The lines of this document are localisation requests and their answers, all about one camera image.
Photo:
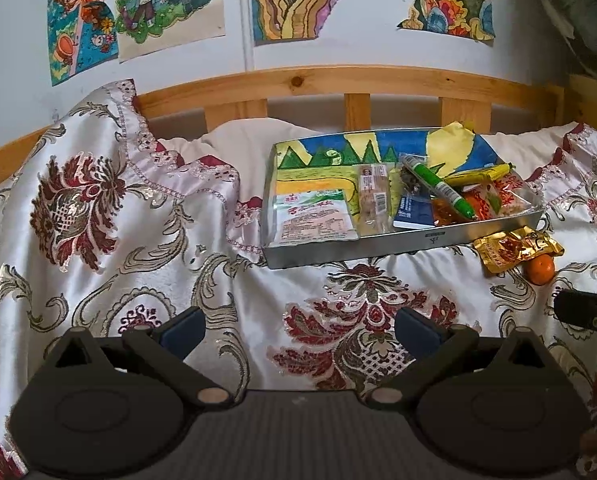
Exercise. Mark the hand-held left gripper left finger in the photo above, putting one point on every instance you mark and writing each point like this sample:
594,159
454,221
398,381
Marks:
183,331

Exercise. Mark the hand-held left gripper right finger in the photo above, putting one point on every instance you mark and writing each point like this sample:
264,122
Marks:
418,331

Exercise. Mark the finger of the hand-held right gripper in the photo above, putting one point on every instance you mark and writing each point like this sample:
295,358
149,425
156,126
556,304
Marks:
583,309

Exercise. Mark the orange mandarin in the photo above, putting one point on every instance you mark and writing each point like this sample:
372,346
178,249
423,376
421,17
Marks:
539,270

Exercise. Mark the metal tray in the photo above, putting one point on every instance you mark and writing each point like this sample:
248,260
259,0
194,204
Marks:
378,249

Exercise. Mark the gold snack packet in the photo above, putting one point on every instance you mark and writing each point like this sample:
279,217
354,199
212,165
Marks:
513,250

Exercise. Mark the blue snack packet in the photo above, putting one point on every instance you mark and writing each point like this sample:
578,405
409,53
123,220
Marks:
411,212

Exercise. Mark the orange clear snack packet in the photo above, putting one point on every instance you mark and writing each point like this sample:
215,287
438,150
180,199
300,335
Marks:
446,212

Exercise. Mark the clear rice cracker packet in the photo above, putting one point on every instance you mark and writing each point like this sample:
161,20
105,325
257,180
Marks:
503,200

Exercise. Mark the tan cake bar packet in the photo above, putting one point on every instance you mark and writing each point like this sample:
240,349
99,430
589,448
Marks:
373,200

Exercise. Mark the green tube snack packet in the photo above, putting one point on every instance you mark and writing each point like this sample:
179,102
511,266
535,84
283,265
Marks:
438,185

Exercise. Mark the white snack packet red label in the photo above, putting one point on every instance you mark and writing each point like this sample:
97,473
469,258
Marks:
313,220

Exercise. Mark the yellow green snack packet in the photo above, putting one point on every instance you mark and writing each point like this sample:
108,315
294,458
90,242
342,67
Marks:
478,175

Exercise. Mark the floral satin blanket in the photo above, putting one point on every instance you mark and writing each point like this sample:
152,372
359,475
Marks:
128,260

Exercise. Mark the white pillow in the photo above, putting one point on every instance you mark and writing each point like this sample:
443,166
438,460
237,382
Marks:
228,145

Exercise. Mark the dinosaur drawing paper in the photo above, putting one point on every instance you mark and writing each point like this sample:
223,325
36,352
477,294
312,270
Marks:
328,160

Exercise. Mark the wooden bed headboard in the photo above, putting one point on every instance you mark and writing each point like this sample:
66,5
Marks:
328,80

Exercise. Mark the pile of hanging clothes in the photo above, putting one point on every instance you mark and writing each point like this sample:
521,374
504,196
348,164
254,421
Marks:
578,10

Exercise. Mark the wooden slat frame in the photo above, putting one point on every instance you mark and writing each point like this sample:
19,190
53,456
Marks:
593,105

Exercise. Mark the white wall pipe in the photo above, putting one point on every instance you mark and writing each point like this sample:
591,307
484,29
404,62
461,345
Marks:
246,20

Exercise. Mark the blue girl wall poster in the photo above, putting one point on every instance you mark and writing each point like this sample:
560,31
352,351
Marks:
78,25

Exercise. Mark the blond child wall poster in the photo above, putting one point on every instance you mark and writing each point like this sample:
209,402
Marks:
168,5

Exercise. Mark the swirl seaweed wall poster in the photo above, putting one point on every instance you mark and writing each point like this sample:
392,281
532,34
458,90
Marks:
293,5

